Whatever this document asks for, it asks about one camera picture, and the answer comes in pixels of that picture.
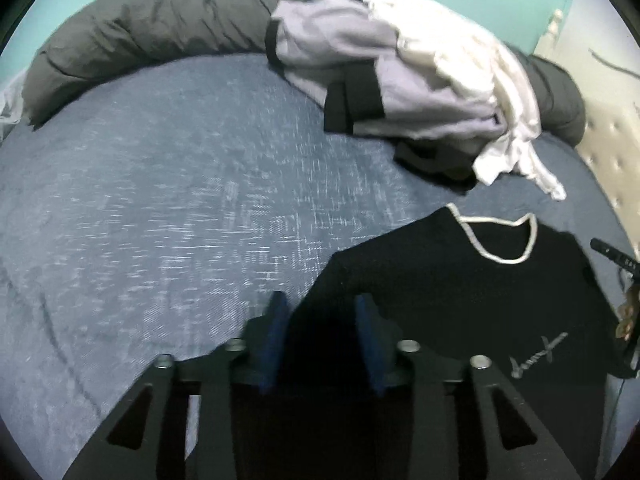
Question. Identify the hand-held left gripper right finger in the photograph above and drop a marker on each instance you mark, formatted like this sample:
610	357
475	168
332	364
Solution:
372	340

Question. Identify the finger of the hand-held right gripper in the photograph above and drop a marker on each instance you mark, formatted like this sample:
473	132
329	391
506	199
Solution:
612	252

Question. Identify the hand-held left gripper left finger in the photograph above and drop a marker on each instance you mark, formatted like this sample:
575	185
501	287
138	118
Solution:
272	340

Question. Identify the black t-shirt with white collar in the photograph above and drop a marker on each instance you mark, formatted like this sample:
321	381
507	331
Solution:
450	300

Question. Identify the cream tufted headboard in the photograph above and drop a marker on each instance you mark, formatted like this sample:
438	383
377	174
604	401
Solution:
610	150

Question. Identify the small black garment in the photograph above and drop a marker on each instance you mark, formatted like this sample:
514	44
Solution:
430	162

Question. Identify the bed with blue sheet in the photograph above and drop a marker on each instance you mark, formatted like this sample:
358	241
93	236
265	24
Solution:
150	185

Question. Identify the white garment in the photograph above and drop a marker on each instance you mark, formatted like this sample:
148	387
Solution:
450	50

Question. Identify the light grey garment black cuffs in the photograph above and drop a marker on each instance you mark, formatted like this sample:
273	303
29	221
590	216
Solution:
340	40

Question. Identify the rolled dark grey duvet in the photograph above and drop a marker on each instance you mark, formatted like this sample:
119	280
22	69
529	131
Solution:
150	20

